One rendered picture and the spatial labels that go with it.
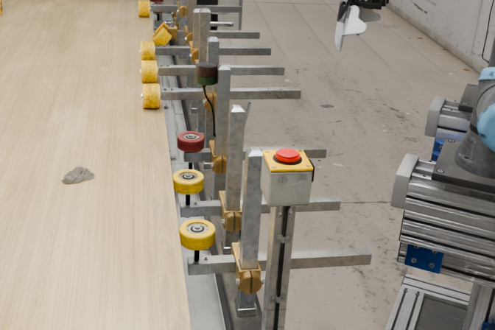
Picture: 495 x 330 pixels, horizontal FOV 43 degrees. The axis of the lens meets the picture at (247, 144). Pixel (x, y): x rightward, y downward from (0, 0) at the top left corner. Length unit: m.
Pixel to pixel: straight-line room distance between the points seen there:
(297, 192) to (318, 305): 1.70
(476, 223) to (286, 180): 0.67
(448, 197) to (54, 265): 0.89
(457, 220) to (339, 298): 1.26
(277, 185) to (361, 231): 2.22
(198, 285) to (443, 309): 1.06
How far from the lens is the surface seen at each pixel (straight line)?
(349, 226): 3.24
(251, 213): 1.35
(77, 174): 1.65
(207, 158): 1.88
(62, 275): 1.31
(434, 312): 2.44
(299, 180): 1.01
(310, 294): 2.75
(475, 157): 1.51
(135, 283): 1.27
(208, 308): 1.65
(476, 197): 1.55
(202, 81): 1.73
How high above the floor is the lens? 1.66
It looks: 25 degrees down
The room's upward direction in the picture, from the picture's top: 3 degrees clockwise
